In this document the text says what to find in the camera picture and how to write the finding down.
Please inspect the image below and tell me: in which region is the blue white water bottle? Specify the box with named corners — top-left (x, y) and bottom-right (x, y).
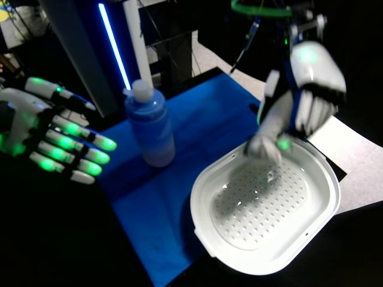
top-left (123, 79), bottom-right (177, 168)

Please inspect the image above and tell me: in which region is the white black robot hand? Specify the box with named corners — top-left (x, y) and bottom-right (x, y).
top-left (257, 40), bottom-right (348, 152)
top-left (0, 77), bottom-right (118, 185)

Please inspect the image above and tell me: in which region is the white round post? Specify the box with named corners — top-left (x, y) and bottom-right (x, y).
top-left (123, 0), bottom-right (154, 87)

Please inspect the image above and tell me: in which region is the blue table cloth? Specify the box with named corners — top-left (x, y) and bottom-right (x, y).
top-left (97, 72), bottom-right (262, 287)

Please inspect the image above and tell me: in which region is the grey column with blue light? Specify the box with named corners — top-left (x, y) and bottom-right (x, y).
top-left (38, 0), bottom-right (134, 119)

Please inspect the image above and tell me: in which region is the white oval perforated basin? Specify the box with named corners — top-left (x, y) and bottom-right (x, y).
top-left (190, 138), bottom-right (342, 276)

